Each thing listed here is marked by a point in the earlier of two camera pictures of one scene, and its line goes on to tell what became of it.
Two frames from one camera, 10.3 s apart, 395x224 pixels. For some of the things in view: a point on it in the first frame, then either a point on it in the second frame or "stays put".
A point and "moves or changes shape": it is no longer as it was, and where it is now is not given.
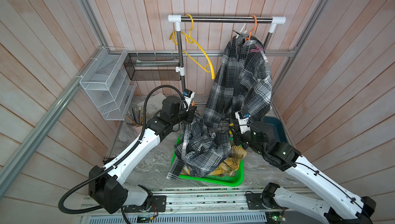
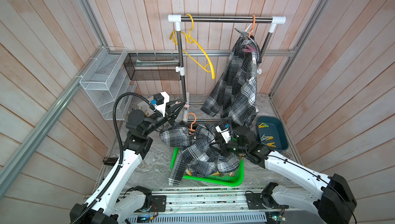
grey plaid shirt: (199, 148) moves or changes shape
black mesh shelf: (152, 67) stays put
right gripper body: (241, 140) -> (233, 147)
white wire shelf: (107, 86) stays put
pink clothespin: (258, 49) -> (250, 49)
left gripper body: (186, 116) -> (161, 120)
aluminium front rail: (193, 201) stays put
